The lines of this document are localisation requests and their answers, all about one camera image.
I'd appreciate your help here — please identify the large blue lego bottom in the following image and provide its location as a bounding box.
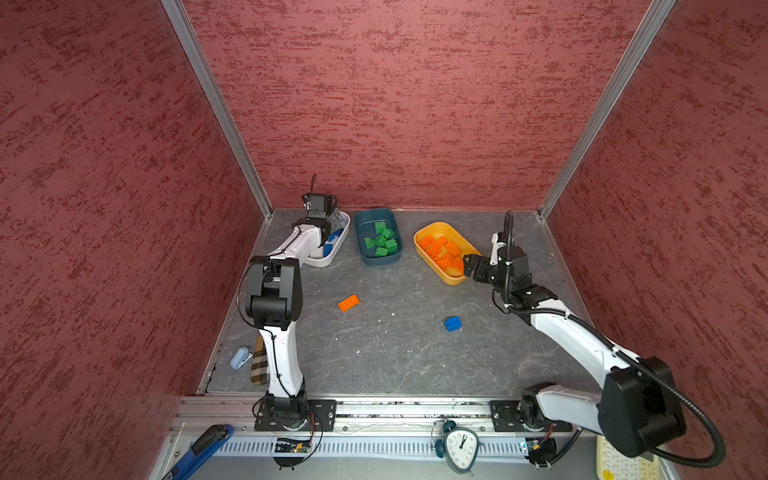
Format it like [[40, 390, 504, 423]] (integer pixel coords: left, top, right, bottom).
[[327, 228, 344, 243]]

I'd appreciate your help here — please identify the orange lego cluster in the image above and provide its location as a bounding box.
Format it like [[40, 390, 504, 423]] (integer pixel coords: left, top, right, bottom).
[[425, 245, 442, 259]]

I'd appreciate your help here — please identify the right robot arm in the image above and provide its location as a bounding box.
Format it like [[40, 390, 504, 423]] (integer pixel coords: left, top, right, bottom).
[[462, 232, 726, 469]]

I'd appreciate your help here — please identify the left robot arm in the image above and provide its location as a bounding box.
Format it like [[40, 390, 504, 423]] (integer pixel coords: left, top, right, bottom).
[[244, 193, 337, 430]]

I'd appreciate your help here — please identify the yellow plastic bin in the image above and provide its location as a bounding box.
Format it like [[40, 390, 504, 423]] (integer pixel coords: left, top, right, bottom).
[[413, 221, 480, 286]]

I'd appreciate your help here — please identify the dark teal plastic bin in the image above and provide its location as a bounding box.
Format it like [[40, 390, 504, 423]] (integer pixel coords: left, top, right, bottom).
[[354, 208, 403, 266]]

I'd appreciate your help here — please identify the white plastic bin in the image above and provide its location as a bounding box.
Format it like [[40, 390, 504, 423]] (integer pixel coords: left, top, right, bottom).
[[304, 211, 351, 268]]

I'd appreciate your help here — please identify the light blue small object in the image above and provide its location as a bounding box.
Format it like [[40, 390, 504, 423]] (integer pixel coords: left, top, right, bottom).
[[229, 347, 253, 371]]

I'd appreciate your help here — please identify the plaid pouch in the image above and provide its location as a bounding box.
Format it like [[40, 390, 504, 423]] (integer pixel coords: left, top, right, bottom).
[[250, 335, 269, 386]]

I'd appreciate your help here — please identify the right circuit board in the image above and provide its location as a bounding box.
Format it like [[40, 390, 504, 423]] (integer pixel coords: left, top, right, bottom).
[[526, 438, 558, 463]]

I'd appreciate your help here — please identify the circuit board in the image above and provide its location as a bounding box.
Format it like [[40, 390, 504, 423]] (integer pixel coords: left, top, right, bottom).
[[275, 438, 313, 454], [526, 438, 558, 463]]

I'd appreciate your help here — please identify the teal alarm clock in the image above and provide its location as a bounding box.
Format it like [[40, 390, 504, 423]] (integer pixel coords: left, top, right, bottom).
[[433, 420, 481, 475]]

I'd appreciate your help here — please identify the yellow calculator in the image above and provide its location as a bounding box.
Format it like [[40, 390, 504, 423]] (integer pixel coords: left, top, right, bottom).
[[596, 436, 662, 480]]

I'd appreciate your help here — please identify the left circuit board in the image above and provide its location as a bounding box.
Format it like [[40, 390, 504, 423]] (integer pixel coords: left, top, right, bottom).
[[275, 438, 313, 454]]

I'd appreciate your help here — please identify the blue utility knife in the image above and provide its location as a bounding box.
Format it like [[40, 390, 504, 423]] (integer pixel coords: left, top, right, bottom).
[[161, 424, 234, 480]]

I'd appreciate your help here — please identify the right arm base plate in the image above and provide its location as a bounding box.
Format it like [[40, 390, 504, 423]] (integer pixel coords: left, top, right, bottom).
[[489, 398, 573, 434]]

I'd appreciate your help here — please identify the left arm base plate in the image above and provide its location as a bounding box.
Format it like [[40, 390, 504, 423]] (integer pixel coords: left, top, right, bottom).
[[254, 396, 338, 433]]

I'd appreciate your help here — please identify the aluminium rail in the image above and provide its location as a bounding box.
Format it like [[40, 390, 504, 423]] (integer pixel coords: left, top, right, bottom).
[[173, 395, 652, 436]]

